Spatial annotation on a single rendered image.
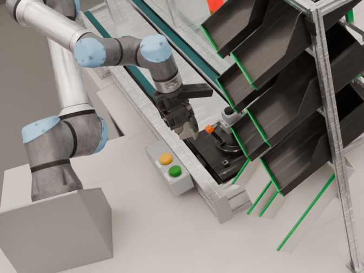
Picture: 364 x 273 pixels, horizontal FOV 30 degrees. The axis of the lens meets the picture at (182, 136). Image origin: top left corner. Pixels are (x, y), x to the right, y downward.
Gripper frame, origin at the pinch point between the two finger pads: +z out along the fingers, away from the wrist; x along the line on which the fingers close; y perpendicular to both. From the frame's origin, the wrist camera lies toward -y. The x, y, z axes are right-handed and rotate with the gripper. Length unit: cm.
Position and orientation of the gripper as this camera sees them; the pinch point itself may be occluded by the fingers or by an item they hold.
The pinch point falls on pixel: (196, 134)
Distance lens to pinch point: 200.0
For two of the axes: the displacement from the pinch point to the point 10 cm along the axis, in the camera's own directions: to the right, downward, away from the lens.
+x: 4.1, 5.0, -7.6
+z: 2.9, 7.2, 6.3
